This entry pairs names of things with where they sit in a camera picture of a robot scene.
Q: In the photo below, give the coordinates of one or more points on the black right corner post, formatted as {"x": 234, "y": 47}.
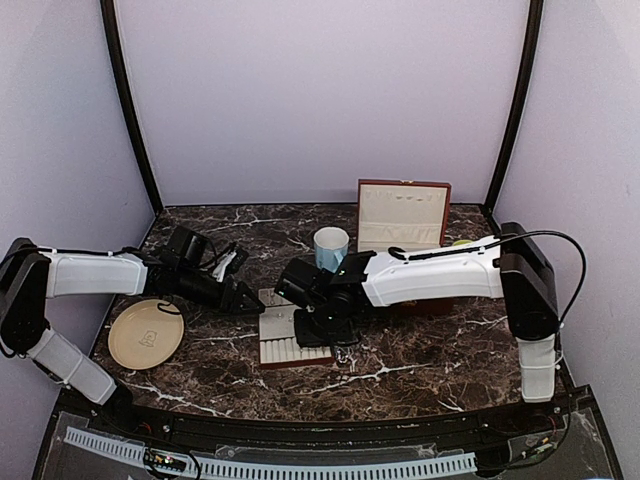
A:
{"x": 527, "y": 58}

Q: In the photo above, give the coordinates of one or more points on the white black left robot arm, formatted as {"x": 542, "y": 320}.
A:
{"x": 37, "y": 280}

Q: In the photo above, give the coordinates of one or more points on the beige round plate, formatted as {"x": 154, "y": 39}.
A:
{"x": 146, "y": 334}

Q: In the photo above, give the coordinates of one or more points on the brown open jewelry box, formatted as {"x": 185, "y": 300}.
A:
{"x": 412, "y": 215}

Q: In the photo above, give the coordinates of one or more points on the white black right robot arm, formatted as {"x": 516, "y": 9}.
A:
{"x": 508, "y": 266}

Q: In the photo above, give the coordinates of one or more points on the white slotted cable duct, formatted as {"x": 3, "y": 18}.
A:
{"x": 243, "y": 463}

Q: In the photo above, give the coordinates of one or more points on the black left corner post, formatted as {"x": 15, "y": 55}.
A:
{"x": 117, "y": 60}

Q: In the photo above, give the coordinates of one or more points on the black corner post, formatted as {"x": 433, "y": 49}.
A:
{"x": 527, "y": 58}
{"x": 117, "y": 60}

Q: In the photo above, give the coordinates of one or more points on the black front table rail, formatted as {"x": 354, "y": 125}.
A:
{"x": 466, "y": 415}

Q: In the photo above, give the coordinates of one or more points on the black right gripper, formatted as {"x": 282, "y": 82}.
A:
{"x": 307, "y": 339}

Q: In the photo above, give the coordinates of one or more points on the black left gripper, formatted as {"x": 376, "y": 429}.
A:
{"x": 236, "y": 299}

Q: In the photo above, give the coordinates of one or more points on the light blue mug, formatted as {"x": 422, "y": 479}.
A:
{"x": 331, "y": 246}

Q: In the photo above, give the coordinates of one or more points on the small silver earrings on table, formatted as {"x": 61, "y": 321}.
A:
{"x": 341, "y": 358}

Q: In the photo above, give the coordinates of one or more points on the brown jewelry tray insert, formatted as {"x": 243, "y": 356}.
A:
{"x": 277, "y": 343}

